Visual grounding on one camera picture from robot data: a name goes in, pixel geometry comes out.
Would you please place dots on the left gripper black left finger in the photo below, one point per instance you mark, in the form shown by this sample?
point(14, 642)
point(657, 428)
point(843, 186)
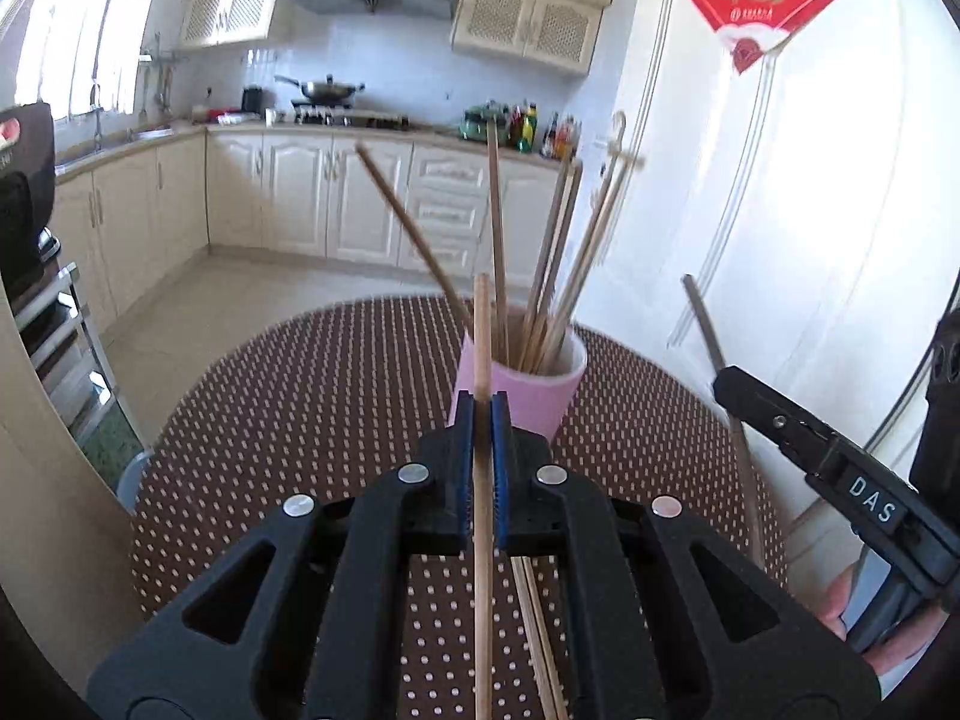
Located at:
point(303, 617)

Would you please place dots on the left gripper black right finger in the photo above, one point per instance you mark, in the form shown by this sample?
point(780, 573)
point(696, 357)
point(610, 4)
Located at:
point(665, 618)

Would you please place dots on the wooden chopstick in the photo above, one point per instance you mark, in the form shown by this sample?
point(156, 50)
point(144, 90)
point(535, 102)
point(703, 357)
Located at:
point(745, 467)
point(482, 500)

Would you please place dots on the pink paper cup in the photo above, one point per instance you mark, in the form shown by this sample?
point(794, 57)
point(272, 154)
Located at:
point(537, 403)

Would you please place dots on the cream lower kitchen cabinets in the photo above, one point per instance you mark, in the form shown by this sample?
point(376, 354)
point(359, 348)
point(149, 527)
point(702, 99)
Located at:
point(134, 214)

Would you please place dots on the kitchen window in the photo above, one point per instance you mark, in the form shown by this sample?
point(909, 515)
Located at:
point(77, 56)

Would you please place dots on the person's right hand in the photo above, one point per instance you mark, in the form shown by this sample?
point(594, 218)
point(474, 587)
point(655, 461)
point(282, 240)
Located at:
point(909, 640)

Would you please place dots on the bundle chopstick two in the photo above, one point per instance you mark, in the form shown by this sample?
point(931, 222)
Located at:
point(536, 636)

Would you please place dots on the bundle chopstick three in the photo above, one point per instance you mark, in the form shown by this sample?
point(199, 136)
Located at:
point(546, 629)

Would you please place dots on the bundle chopstick one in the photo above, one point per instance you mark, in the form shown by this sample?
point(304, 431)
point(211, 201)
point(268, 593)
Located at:
point(587, 253)

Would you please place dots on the white panel door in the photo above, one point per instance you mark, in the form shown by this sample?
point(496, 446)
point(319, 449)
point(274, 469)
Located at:
point(813, 196)

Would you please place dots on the upright chopstick in cup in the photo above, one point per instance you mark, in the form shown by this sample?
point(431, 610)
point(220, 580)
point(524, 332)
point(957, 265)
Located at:
point(501, 304)

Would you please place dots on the metal rack shelf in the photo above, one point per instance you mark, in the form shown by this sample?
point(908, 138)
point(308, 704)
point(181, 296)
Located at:
point(56, 326)

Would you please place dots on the chopstick leaning left in cup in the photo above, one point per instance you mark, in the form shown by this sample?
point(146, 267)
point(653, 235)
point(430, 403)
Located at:
point(456, 303)

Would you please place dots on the green oil bottle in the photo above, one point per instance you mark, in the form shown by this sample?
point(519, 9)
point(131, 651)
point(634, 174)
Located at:
point(529, 124)

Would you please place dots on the green electric cooker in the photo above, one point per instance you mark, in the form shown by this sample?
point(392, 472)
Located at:
point(474, 124)

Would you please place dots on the black electric kettle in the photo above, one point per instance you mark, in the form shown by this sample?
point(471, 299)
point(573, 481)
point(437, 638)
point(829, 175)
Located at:
point(253, 100)

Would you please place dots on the black wok on stove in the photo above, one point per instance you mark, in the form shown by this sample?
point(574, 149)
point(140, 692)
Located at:
point(327, 93)

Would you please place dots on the metal door handle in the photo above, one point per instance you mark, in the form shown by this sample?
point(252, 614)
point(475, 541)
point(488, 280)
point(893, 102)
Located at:
point(619, 150)

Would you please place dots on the black tripod camera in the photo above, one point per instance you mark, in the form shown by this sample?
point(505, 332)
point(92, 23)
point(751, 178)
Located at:
point(27, 193)

